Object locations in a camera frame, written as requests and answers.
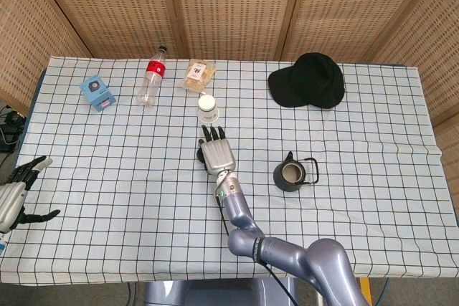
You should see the black cables and power strip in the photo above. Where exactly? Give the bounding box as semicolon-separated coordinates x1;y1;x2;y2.
0;103;28;153

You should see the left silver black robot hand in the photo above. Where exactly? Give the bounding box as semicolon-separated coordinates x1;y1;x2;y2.
0;155;61;235

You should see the small blue cardboard box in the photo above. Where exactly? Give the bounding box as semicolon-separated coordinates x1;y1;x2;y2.
79;75;115;113

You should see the white paper cup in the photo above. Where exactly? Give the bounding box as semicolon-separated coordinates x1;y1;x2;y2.
197;93;219;125

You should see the black cast iron teapot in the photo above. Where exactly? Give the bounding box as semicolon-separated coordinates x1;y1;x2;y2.
273;150;320;193

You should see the light blue checkered tablecloth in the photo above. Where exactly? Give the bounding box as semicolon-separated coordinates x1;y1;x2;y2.
0;55;459;285

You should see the clear bag of snacks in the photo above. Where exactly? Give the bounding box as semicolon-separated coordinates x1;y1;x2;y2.
180;58;218;92

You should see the black baseball cap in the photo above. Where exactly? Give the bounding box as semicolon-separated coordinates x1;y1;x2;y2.
268;52;346;110

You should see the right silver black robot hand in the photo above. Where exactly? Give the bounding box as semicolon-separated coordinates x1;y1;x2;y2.
195;125;237;176

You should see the clear plastic bottle red label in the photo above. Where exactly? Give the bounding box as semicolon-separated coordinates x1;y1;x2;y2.
136;45;169;107

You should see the woven wooden folding screen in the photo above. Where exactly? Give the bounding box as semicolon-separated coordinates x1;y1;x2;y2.
0;0;459;128

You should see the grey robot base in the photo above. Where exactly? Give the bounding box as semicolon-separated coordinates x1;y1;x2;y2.
143;277;298;306

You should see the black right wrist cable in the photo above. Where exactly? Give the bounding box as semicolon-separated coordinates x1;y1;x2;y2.
214;171;288;306

